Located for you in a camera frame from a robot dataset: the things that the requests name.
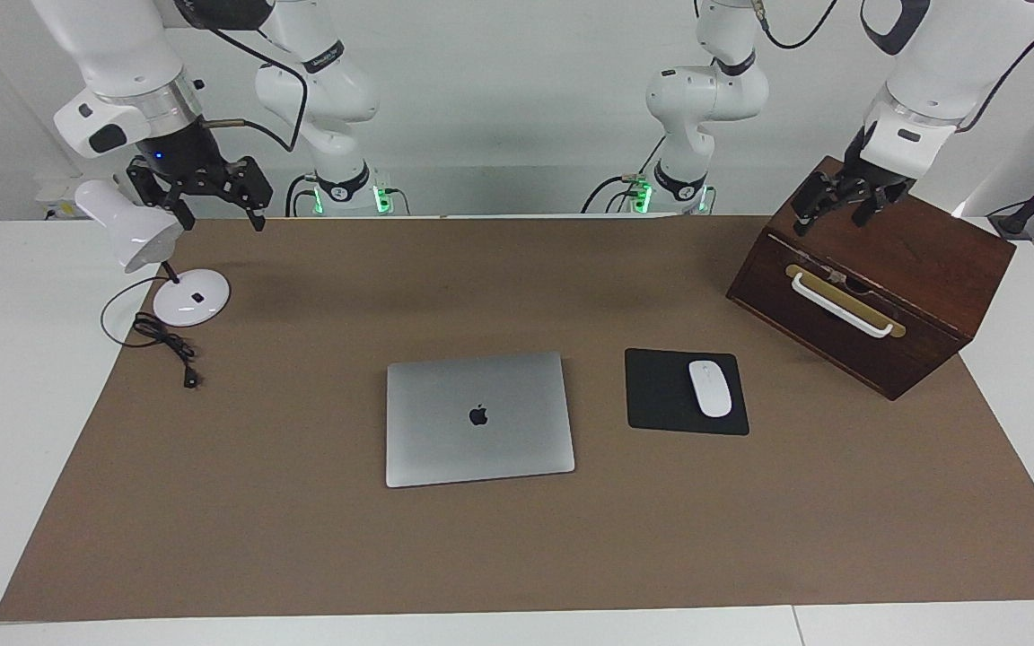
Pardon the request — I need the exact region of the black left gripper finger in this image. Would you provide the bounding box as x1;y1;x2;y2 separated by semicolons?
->
851;179;915;228
792;170;843;237

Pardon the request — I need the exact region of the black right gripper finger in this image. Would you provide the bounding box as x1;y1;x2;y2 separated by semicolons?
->
228;156;274;232
127;160;197;231

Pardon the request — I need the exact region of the grey laptop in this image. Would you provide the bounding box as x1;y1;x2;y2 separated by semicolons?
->
385;351;576;489

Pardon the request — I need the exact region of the dark wooden box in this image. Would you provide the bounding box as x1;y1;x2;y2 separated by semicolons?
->
726;155;1018;401

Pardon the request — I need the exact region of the white desk lamp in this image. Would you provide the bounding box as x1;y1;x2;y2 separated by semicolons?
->
74;179;232;328

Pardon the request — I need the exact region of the white computer mouse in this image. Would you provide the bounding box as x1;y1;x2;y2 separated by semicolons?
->
688;360;733;419

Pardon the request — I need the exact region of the black mouse pad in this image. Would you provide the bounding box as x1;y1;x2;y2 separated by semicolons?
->
625;348;750;437

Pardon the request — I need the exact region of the brown table mat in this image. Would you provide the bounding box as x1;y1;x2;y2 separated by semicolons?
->
0;214;1034;623

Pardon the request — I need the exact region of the black base cable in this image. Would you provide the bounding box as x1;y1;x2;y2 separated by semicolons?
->
582;133;666;214
285;175;320;218

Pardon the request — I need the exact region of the white wall power socket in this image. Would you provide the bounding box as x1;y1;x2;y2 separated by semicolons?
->
37;175;87;222

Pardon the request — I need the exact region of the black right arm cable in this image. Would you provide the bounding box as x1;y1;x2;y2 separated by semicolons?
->
203;27;311;153

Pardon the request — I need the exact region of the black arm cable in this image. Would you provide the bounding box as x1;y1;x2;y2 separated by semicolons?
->
203;27;311;153
750;0;1034;135

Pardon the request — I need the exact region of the white box handle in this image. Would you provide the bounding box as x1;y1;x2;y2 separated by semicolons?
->
792;272;893;339

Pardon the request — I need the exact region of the black lamp power cable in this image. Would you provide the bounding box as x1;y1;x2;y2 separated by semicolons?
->
101;276;204;389

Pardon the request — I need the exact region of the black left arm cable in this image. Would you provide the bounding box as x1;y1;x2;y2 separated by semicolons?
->
750;0;1034;135

